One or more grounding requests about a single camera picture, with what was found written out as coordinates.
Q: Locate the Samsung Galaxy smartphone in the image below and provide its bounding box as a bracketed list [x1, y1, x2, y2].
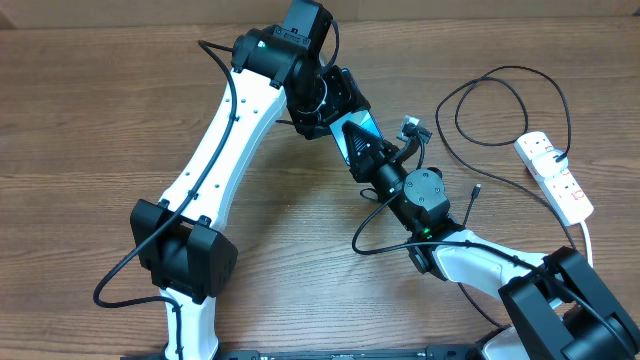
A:
[329, 110, 383, 166]

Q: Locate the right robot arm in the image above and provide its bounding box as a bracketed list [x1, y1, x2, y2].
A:
[333, 121, 639, 359]

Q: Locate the white charger plug adapter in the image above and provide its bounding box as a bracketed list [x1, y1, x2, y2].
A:
[531, 149, 569, 180]

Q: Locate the white power strip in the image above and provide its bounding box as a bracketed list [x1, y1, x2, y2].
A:
[514, 131, 594, 226]

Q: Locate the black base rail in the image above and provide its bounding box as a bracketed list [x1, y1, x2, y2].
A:
[119, 343, 481, 360]

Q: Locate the white power strip cord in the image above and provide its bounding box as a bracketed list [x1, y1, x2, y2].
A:
[579, 221, 594, 269]

